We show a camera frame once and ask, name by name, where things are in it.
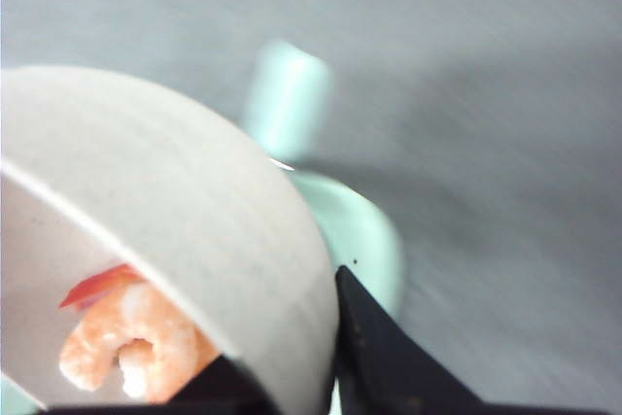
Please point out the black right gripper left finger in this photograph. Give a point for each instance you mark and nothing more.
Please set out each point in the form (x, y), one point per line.
(221, 388)

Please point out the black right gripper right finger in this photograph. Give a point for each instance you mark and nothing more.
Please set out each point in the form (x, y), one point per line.
(381, 370)

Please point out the mint green breakfast maker base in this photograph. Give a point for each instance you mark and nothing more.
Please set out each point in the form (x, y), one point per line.
(359, 235)

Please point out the black round frying pan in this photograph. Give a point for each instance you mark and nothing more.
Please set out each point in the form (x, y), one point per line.
(287, 102)

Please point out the beige ribbed bowl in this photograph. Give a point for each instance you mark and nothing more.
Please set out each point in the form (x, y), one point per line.
(100, 168)

